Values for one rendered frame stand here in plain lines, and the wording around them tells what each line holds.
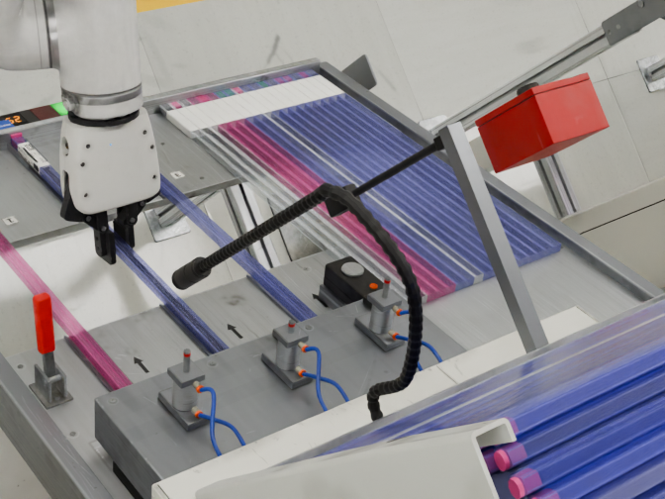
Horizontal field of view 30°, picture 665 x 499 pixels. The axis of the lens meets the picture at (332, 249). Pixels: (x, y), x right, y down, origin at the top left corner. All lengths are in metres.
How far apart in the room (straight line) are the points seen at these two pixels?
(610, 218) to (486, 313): 1.19
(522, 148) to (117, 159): 0.85
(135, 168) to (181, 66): 1.23
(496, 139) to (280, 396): 1.00
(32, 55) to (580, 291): 0.65
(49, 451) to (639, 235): 1.59
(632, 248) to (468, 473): 1.95
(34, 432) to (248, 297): 0.30
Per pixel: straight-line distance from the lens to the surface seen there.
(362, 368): 1.17
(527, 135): 1.99
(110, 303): 2.36
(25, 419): 1.18
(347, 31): 2.80
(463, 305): 1.37
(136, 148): 1.34
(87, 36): 1.28
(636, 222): 2.50
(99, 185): 1.34
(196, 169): 1.56
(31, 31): 1.28
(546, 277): 1.45
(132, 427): 1.09
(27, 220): 1.46
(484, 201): 1.08
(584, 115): 2.01
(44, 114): 1.69
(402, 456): 0.62
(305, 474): 0.71
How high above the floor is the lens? 2.17
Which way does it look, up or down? 57 degrees down
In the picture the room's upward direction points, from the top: 62 degrees clockwise
